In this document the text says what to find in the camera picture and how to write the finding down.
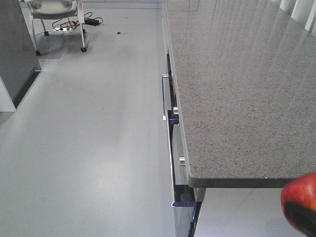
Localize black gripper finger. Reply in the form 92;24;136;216
284;201;316;236

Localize red yellow apple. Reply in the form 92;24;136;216
280;171;316;224

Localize grey stone kitchen counter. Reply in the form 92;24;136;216
165;0;316;237

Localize black power adapter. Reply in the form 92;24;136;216
84;18;100;26

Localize white power strip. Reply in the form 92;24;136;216
59;27;73;32

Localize grey cabinet block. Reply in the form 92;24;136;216
0;0;41;112

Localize white rolling chair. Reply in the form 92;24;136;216
25;0;87;56

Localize chrome cabinet handle bar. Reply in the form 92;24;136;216
161;74;171;120

